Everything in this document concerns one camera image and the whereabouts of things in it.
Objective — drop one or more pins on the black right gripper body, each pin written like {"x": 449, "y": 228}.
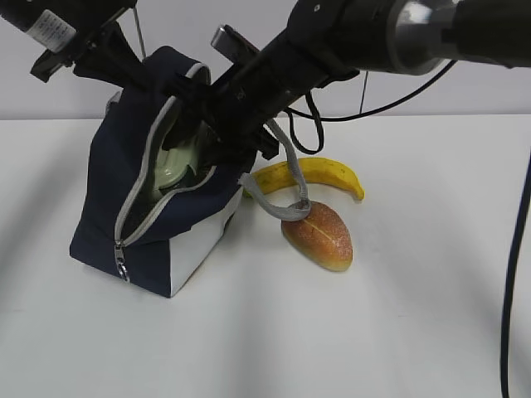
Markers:
{"x": 241, "y": 101}

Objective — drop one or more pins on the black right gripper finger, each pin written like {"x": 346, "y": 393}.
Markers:
{"x": 183, "y": 125}

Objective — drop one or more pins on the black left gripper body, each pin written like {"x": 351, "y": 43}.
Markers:
{"x": 104, "y": 55}

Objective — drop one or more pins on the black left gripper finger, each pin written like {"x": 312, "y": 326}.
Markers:
{"x": 153, "y": 74}

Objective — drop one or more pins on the green lidded glass container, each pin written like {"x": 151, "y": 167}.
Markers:
{"x": 178, "y": 160}

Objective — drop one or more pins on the yellow banana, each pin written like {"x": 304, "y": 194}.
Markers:
{"x": 315, "y": 170}

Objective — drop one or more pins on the navy and white lunch bag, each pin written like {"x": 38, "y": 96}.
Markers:
{"x": 157, "y": 245}

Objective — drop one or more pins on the brown bread roll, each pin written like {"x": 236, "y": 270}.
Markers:
{"x": 322, "y": 237}

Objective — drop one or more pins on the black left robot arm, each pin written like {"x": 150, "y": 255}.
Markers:
{"x": 83, "y": 35}

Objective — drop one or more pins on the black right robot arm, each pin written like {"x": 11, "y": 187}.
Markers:
{"x": 328, "y": 41}

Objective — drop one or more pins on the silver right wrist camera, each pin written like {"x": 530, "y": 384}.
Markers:
{"x": 233, "y": 46}

